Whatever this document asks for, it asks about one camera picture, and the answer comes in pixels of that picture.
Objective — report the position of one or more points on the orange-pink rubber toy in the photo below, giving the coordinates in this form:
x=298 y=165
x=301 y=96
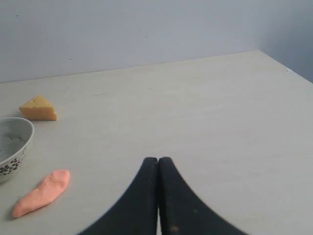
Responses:
x=52 y=186

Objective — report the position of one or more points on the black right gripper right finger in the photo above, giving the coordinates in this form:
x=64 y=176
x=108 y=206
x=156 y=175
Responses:
x=181 y=211

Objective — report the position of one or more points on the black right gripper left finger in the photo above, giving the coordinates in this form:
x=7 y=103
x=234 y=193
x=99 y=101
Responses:
x=136 y=211

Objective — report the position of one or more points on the white ceramic floral bowl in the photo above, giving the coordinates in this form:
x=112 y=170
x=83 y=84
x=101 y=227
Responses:
x=16 y=135

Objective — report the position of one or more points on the yellow cheese wedge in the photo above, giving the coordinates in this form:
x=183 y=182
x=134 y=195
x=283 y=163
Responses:
x=39 y=108

